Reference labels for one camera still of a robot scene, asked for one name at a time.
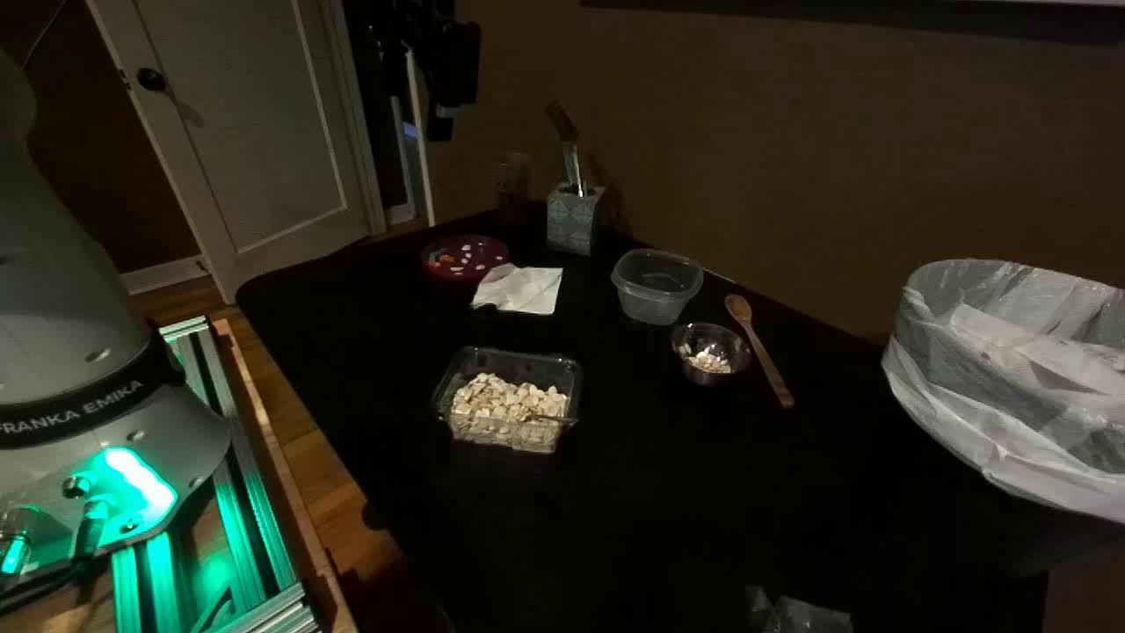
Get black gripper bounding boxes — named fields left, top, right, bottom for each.
left=420, top=0, right=483, bottom=147

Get rectangular clear plastic container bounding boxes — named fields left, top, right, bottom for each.
left=430, top=341, right=587, bottom=461

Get round clear plastic container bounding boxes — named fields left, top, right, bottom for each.
left=608, top=247, right=707, bottom=331

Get metal utensil in holder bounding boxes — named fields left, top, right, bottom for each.
left=540, top=98, right=590, bottom=199

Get red bowl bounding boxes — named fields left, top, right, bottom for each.
left=417, top=230, right=512, bottom=287

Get grey square utensil holder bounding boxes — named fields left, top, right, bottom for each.
left=543, top=179, right=608, bottom=260

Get white crumpled napkin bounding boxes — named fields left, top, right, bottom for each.
left=466, top=260, right=567, bottom=320

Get white panel door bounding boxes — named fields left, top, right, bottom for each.
left=84, top=0, right=389, bottom=305

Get popcorn pile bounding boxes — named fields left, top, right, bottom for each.
left=445, top=370, right=571, bottom=458

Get small metal bowl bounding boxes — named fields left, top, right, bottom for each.
left=666, top=320, right=756, bottom=391

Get white bits in bowl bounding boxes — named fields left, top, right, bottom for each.
left=686, top=341, right=738, bottom=378

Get wooden spoon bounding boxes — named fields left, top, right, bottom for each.
left=719, top=287, right=797, bottom=412

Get black tablecloth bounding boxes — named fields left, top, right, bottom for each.
left=231, top=202, right=1125, bottom=633

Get grey crumpled object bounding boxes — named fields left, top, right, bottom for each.
left=741, top=581, right=858, bottom=633

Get trash bin with white bag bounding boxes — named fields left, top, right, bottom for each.
left=877, top=255, right=1125, bottom=527

